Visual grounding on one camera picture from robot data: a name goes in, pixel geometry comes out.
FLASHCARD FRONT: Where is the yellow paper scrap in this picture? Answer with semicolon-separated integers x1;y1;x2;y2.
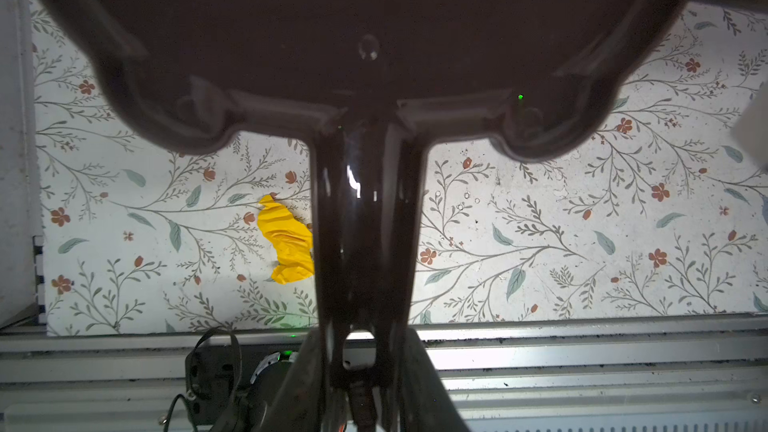
257;195;315;284

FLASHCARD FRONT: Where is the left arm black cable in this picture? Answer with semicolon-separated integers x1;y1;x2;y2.
161;326;244;432

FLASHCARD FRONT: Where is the dark brown plastic dustpan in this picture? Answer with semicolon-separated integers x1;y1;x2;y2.
8;0;715;432

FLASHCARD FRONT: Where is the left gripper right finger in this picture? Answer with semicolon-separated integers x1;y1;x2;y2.
400;329;469;432

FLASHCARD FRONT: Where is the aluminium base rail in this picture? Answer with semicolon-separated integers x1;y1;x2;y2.
1;314;767;431

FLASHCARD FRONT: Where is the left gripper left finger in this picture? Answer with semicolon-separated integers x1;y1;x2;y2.
259;328;325;432

